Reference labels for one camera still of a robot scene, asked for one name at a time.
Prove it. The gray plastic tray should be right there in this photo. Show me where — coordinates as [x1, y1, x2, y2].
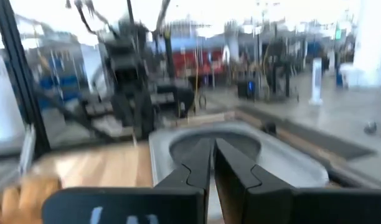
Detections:
[148, 121, 330, 220]

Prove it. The amber glass cup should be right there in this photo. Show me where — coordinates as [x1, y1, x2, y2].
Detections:
[0, 174, 62, 224]

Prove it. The white floor stand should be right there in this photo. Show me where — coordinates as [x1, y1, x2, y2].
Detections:
[308, 57, 324, 106]

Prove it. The black aluminium table frame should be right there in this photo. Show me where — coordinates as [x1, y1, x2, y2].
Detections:
[0, 0, 51, 159]

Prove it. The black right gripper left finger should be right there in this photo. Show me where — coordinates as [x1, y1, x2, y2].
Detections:
[42, 138, 214, 224]

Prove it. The black round plate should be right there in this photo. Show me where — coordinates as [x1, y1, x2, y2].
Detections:
[169, 132, 262, 166]

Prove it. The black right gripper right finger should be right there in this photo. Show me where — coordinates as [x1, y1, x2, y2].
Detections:
[214, 138, 381, 224]

